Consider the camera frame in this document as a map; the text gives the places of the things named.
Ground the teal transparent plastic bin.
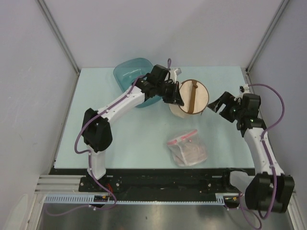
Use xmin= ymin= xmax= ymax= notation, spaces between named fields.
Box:
xmin=113 ymin=57 xmax=161 ymax=109

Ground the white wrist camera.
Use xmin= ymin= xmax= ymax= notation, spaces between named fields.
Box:
xmin=169 ymin=68 xmax=182 ymax=82
xmin=234 ymin=84 xmax=250 ymax=101

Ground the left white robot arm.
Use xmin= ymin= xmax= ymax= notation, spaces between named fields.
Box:
xmin=77 ymin=65 xmax=184 ymax=192

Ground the white mesh laundry bag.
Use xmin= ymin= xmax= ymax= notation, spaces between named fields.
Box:
xmin=166 ymin=129 xmax=208 ymax=167

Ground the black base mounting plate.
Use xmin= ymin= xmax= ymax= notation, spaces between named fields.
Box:
xmin=79 ymin=176 xmax=240 ymax=194

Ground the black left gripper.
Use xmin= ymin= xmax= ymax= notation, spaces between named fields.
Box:
xmin=156 ymin=80 xmax=183 ymax=106

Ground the white slotted cable duct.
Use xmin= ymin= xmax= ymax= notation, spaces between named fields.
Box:
xmin=44 ymin=193 xmax=238 ymax=206

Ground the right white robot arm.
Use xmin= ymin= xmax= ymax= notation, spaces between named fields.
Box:
xmin=208 ymin=92 xmax=295 ymax=213

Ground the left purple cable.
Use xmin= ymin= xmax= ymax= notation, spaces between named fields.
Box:
xmin=45 ymin=57 xmax=172 ymax=218

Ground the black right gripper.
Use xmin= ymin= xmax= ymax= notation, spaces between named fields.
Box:
xmin=207 ymin=91 xmax=244 ymax=123

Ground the beige cylindrical zipper bag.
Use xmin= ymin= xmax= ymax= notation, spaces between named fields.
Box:
xmin=169 ymin=79 xmax=209 ymax=118

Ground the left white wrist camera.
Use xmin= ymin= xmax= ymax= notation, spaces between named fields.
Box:
xmin=169 ymin=68 xmax=182 ymax=82

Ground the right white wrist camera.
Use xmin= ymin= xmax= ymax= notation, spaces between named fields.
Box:
xmin=234 ymin=84 xmax=250 ymax=101

